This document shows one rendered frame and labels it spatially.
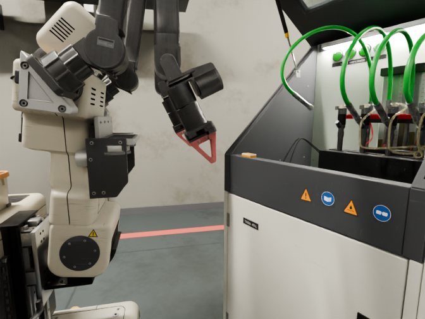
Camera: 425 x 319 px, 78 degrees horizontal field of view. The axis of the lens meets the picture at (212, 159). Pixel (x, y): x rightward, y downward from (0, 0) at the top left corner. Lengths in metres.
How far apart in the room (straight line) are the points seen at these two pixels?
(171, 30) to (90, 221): 0.54
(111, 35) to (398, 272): 0.81
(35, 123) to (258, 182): 0.70
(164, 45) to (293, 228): 0.64
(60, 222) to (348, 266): 0.78
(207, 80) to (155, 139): 2.45
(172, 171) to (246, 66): 1.49
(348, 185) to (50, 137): 0.79
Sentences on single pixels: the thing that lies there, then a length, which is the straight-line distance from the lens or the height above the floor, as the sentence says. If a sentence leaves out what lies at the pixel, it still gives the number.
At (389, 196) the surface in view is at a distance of 0.73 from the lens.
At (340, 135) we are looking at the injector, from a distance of 1.05.
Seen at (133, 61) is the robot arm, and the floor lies 1.30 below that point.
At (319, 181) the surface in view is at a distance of 0.81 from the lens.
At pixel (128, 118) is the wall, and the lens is 3.05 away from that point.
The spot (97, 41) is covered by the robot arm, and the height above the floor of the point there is 1.25.
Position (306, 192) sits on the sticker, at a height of 0.88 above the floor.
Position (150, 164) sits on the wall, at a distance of 3.09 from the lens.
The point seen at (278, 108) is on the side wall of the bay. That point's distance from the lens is 1.26.
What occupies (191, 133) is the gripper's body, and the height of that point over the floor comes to 1.06.
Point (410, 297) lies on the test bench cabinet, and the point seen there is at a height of 0.71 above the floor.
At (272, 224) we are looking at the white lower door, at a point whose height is 0.73.
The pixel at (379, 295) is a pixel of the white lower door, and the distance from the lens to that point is 0.82.
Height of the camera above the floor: 1.10
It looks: 9 degrees down
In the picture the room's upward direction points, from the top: straight up
